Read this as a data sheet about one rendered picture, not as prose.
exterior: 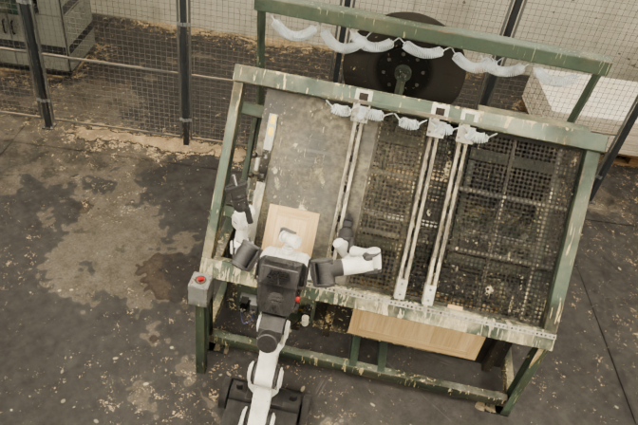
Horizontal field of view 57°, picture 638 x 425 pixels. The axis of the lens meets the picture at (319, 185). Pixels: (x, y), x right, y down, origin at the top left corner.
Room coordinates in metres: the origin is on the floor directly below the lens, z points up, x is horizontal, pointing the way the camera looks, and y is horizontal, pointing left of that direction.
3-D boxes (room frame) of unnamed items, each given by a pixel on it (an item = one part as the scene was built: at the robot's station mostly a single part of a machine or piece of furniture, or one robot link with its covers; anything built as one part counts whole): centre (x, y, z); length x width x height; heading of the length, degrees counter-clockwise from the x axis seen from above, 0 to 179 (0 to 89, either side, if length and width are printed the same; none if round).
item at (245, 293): (2.34, 0.16, 0.69); 0.50 x 0.14 x 0.24; 86
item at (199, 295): (2.30, 0.60, 0.84); 0.12 x 0.12 x 0.18; 86
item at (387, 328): (2.59, -0.81, 0.53); 0.90 x 0.02 x 0.55; 86
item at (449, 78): (3.50, -0.42, 1.85); 0.80 x 0.06 x 0.80; 86
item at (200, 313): (2.30, 0.60, 0.38); 0.06 x 0.06 x 0.75; 86
